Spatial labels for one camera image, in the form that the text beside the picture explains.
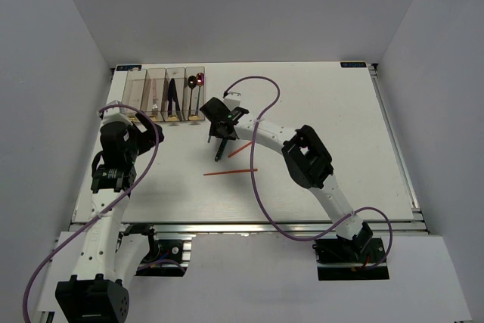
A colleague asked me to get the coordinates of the pink handled fork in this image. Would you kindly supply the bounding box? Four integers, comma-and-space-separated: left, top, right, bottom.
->
151, 79, 158, 115

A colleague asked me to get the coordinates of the iridescent red spoon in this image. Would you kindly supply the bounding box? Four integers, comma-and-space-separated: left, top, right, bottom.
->
196, 73, 205, 113

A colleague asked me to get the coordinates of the black spoon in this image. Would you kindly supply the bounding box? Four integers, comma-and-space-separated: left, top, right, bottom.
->
188, 75, 197, 112

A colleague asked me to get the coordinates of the black plastic knife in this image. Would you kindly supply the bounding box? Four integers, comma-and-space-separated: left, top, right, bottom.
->
171, 79, 182, 120

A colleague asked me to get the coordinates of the dark blue plastic knife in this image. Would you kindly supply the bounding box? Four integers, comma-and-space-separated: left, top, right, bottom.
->
167, 78, 176, 117

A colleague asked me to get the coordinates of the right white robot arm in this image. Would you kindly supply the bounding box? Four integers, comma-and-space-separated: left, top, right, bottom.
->
200, 97, 373, 262

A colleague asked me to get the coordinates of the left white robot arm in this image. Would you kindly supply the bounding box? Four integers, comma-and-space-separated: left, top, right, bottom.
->
55, 101, 164, 322

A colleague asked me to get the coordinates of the orange chopstick upper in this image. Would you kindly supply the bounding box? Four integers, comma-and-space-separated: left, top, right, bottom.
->
228, 141, 252, 158

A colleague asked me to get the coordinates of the orange chopstick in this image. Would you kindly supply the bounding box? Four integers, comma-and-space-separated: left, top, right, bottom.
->
203, 168, 258, 176
228, 141, 252, 158

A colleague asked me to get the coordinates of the clear container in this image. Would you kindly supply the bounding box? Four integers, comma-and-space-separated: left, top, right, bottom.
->
183, 66, 206, 122
141, 68, 166, 122
162, 67, 185, 123
122, 69, 147, 110

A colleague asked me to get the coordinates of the orange chopstick lower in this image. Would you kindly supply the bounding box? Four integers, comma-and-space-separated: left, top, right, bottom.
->
203, 168, 258, 176

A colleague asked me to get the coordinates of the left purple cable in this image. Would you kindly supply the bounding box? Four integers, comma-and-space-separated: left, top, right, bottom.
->
22, 104, 159, 323

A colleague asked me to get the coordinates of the purple cable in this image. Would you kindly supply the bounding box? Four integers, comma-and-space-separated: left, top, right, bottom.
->
22, 104, 159, 323
223, 76, 393, 268

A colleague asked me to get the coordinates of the silver fork dark handle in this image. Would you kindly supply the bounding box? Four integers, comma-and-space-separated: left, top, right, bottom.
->
214, 138, 228, 162

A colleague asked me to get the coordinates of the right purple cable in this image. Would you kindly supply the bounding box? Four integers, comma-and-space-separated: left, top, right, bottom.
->
223, 76, 393, 268

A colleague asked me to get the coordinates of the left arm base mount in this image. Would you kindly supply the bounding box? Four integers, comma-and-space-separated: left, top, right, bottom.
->
116, 224, 191, 278

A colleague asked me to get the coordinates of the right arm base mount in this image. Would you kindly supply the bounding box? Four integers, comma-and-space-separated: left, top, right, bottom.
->
312, 238, 389, 281

